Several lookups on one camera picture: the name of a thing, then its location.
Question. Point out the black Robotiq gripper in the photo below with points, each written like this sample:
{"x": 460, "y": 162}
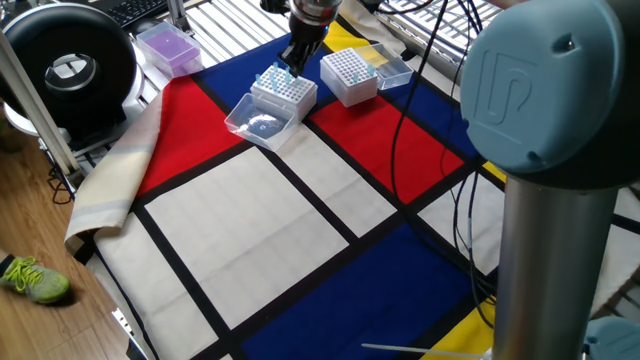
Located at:
{"x": 309, "y": 34}

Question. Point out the white pipette tip holder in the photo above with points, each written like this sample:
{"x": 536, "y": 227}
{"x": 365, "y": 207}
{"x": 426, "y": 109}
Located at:
{"x": 302, "y": 105}
{"x": 336, "y": 89}

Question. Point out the clear plastic holder lid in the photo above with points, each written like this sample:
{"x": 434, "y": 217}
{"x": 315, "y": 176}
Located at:
{"x": 397, "y": 75}
{"x": 257, "y": 125}

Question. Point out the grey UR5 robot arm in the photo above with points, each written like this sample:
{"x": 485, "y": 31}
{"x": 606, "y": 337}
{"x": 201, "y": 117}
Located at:
{"x": 550, "y": 225}

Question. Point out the black round knob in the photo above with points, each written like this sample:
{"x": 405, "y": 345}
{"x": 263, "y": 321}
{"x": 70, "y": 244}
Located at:
{"x": 274, "y": 5}

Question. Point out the clear box purple insert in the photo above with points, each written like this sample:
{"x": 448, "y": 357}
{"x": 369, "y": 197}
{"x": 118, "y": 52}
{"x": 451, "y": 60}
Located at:
{"x": 170, "y": 50}

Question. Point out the black computer keyboard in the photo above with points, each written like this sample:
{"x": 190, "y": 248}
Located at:
{"x": 135, "y": 9}

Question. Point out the Mondrian pattern tablecloth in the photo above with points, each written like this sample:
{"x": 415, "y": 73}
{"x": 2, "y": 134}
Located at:
{"x": 250, "y": 235}

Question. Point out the grey green sneaker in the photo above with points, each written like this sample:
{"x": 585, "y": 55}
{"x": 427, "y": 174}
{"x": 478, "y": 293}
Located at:
{"x": 40, "y": 282}

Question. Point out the aluminium frame post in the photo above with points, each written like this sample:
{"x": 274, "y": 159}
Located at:
{"x": 36, "y": 107}
{"x": 177, "y": 12}

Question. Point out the white corner bracket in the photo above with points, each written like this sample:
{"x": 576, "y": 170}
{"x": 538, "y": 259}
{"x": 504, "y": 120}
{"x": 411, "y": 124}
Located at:
{"x": 122, "y": 325}

